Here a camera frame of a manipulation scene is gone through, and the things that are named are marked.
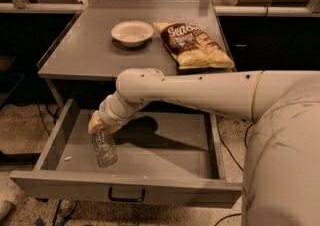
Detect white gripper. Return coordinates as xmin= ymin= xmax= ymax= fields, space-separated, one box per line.
xmin=88 ymin=92 xmax=148 ymax=134

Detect clear plastic water bottle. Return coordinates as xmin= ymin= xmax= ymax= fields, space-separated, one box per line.
xmin=92 ymin=128 xmax=118 ymax=168

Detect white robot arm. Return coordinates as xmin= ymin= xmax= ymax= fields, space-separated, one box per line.
xmin=88 ymin=68 xmax=320 ymax=226

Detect grey cabinet with top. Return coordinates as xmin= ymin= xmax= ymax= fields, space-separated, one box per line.
xmin=39 ymin=0 xmax=240 ymax=115

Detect open grey top drawer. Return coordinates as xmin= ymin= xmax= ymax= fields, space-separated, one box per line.
xmin=10 ymin=99 xmax=242 ymax=208

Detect white paper bowl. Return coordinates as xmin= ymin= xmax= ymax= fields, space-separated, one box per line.
xmin=111 ymin=21 xmax=154 ymax=48

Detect brown yellow chip bag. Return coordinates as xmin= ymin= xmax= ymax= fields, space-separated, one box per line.
xmin=153 ymin=22 xmax=234 ymax=69

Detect white shoe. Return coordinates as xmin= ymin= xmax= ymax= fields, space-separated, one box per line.
xmin=0 ymin=200 xmax=13 ymax=221

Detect black cables under cabinet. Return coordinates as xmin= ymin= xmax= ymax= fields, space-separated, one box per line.
xmin=34 ymin=103 xmax=78 ymax=226

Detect black drawer handle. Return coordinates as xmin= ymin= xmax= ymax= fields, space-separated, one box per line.
xmin=108 ymin=187 xmax=146 ymax=203

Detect black floor cable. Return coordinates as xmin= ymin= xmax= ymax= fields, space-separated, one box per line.
xmin=213 ymin=113 xmax=258 ymax=226

